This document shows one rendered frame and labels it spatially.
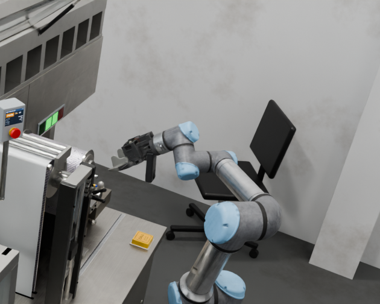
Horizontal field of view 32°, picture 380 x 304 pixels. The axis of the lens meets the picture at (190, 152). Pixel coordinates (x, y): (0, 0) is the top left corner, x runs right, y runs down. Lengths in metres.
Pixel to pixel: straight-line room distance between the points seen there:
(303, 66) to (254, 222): 2.45
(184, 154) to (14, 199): 0.57
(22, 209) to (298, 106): 2.52
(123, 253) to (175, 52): 2.11
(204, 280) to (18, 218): 0.64
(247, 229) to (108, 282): 0.78
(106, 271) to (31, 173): 0.60
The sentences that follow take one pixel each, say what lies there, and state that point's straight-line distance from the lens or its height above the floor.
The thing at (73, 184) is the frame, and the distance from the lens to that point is 1.98.
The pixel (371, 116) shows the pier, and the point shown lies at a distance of 4.00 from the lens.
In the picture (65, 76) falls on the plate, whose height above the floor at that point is 1.36.
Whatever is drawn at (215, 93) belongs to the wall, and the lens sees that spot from 4.43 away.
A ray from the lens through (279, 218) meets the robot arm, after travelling 1.93.
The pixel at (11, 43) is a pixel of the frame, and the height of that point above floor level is 1.64.
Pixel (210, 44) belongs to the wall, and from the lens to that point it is 4.35.
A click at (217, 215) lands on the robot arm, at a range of 1.86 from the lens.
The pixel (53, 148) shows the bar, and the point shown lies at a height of 1.46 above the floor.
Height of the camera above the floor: 2.48
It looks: 27 degrees down
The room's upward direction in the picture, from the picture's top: 13 degrees clockwise
